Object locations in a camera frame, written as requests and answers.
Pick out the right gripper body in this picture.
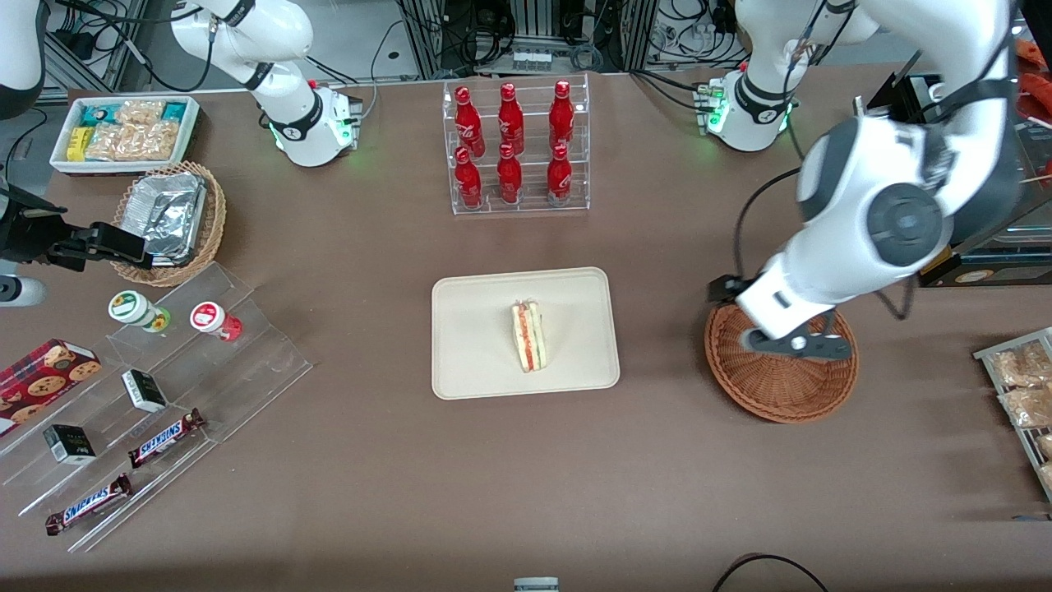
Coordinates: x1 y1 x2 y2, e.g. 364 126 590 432
0 186 70 266

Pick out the triangular sandwich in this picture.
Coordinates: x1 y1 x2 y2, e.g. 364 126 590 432
510 300 545 373

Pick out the silver foil tray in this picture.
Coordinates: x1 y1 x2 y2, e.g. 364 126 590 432
123 171 206 266

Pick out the round brown wicker basket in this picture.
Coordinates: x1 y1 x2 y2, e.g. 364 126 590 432
704 298 860 424

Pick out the oval light wicker basket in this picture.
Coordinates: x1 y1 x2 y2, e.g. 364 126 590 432
111 160 227 289

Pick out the beige plastic tray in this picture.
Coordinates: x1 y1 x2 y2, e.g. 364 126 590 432
431 266 621 401

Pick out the green lid cup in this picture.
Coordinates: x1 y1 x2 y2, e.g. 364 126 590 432
108 290 172 334

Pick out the clear cracker bag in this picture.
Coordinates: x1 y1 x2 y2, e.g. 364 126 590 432
85 123 136 162
115 99 165 127
131 120 183 162

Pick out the red lid cup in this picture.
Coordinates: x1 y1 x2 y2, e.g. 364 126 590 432
190 302 243 343

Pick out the white plastic snack bin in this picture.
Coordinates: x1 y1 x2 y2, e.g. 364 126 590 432
49 95 201 176

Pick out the red cookie box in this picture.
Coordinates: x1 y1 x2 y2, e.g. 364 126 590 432
0 338 102 437

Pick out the small black box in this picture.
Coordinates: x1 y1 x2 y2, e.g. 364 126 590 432
122 369 168 414
43 424 97 466

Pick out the clear acrylic stepped shelf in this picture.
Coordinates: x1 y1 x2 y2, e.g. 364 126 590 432
0 261 313 553

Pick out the red cola bottle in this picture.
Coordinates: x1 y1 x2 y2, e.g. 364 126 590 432
547 143 573 206
498 82 525 155
549 80 575 151
454 86 486 157
496 143 524 205
454 146 483 209

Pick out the Snickers bar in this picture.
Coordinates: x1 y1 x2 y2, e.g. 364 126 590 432
45 474 133 537
127 409 206 469

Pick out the clear acrylic bottle rack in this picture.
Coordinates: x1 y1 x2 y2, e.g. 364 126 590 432
442 72 591 216

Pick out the black food warmer cabinet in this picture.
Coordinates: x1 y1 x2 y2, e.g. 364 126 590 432
863 33 1052 289

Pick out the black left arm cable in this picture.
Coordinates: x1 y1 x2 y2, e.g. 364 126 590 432
733 167 805 284

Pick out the aluminium frame rack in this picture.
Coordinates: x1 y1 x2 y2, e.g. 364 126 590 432
45 0 153 95
397 0 658 81

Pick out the grey wire rack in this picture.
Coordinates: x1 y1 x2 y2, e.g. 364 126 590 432
974 327 1052 502

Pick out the black looped cable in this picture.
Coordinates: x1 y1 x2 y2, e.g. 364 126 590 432
711 553 831 592

